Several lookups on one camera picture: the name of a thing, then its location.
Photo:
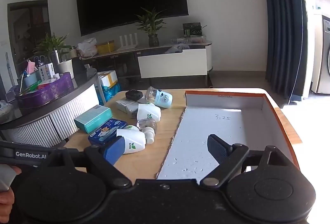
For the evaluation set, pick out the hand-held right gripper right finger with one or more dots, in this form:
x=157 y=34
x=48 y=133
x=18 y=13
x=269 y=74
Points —
x=217 y=148

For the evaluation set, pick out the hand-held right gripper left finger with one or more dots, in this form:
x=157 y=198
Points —
x=113 y=152

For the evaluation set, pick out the blue tin case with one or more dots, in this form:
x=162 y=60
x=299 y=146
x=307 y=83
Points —
x=104 y=132

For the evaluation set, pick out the orange cardboard box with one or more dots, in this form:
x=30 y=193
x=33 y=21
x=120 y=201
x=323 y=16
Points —
x=196 y=141

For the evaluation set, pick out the white leaf-print bottle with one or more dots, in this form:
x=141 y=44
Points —
x=149 y=113
x=132 y=128
x=134 y=140

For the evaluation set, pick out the teal bandage box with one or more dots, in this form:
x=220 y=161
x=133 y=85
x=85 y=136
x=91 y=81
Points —
x=92 y=119

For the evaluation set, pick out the person's left hand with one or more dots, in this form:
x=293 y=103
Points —
x=5 y=200

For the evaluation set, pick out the round ribbed side table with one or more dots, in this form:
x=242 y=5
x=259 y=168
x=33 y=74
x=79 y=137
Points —
x=38 y=123

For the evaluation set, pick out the clear bottle with white cap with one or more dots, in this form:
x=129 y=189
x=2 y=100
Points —
x=149 y=133

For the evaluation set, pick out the white flat charger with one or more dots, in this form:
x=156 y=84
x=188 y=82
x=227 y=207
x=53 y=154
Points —
x=123 y=105

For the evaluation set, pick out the blue plastic bag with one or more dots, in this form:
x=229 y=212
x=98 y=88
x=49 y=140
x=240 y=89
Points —
x=110 y=92

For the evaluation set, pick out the black charger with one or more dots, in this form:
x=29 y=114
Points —
x=134 y=95

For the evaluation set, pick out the black roll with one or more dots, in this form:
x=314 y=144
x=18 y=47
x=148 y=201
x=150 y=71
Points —
x=210 y=82

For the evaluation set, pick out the purple storage basket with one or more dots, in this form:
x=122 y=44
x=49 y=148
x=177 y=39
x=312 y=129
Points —
x=51 y=91

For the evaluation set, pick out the light blue toothpick jar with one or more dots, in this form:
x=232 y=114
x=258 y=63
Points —
x=161 y=97

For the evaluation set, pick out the white foam box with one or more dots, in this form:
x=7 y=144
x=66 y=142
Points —
x=108 y=79

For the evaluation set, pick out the pale blue pen cup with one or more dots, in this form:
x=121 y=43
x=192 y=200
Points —
x=31 y=81

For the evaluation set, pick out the white medicine box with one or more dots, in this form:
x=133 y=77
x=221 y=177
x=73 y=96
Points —
x=46 y=73

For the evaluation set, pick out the white television cabinet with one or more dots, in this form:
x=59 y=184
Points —
x=172 y=64

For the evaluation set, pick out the scissors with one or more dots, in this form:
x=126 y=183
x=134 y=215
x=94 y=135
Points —
x=39 y=60

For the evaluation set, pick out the plant in white pot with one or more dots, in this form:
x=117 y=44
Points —
x=65 y=68

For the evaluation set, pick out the steel thermos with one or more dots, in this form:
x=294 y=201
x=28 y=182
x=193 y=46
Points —
x=55 y=60

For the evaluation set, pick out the yellow tin box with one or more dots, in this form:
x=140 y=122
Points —
x=105 y=47

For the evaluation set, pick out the blue grey cloth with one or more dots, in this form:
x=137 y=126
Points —
x=178 y=48

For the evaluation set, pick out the white plastic bag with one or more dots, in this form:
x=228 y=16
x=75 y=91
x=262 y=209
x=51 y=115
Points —
x=87 y=48

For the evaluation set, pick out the white router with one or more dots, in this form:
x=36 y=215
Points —
x=127 y=44

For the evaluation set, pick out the clear plastic boxes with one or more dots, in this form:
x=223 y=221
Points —
x=190 y=40

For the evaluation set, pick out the bamboo plant in dark vase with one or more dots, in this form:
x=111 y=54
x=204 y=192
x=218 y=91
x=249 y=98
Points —
x=153 y=39

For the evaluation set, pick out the black and green gift box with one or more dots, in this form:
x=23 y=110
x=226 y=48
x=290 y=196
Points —
x=192 y=29

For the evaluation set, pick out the dark blue curtain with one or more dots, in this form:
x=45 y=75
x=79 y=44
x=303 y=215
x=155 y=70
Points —
x=281 y=33

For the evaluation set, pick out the silver washing machine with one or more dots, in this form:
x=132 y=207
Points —
x=322 y=59

